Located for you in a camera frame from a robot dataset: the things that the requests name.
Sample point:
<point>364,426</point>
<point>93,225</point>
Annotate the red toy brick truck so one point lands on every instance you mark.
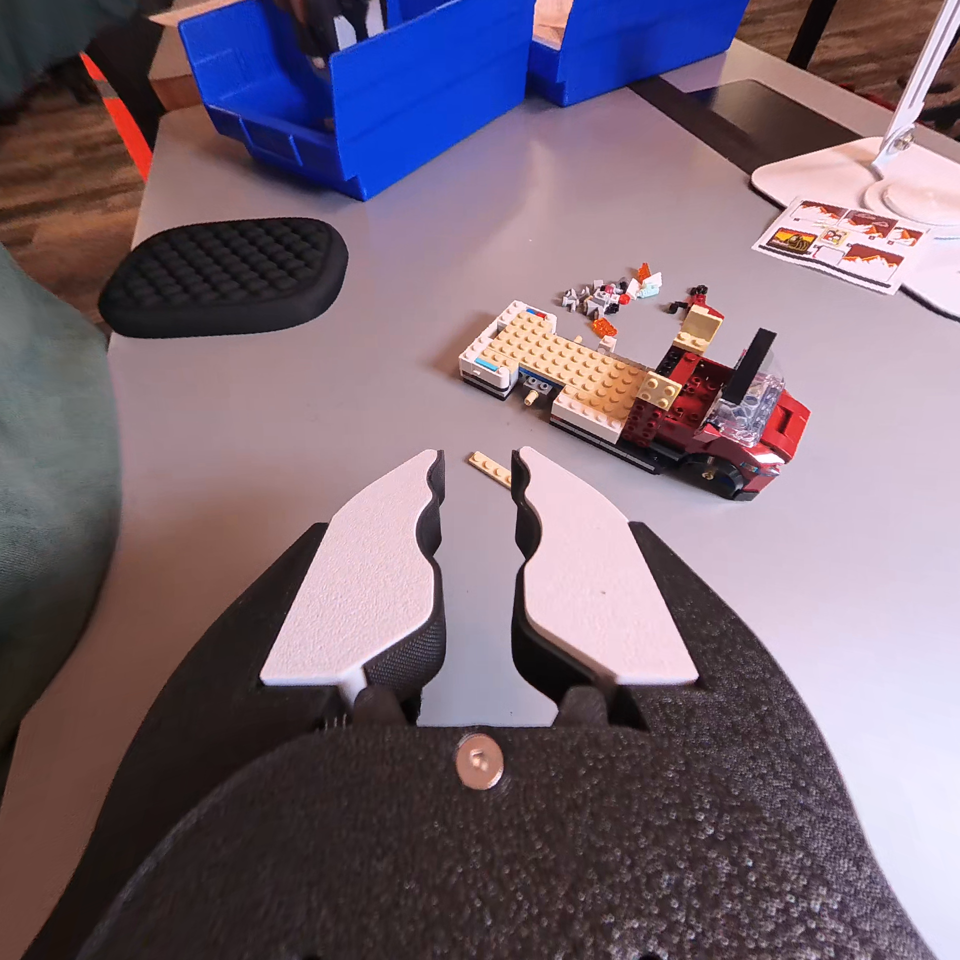
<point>585,367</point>

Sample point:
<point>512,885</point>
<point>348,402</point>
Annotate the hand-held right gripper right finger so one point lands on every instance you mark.
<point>600,600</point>

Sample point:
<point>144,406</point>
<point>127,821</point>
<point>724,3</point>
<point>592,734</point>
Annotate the white book stand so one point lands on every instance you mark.
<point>817,172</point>

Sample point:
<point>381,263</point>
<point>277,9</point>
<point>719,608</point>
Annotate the tan long brick plate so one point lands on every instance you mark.
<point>491,468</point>

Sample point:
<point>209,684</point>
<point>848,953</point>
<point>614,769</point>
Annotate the grey desk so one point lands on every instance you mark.
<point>300,420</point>

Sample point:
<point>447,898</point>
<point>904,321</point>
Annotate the pile of small grey bricks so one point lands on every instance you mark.
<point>592,296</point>

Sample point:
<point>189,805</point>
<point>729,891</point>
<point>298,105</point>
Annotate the sticker sheet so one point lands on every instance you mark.
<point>847,259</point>

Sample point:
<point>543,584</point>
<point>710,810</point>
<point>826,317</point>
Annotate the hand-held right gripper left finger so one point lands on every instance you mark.
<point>352,600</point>

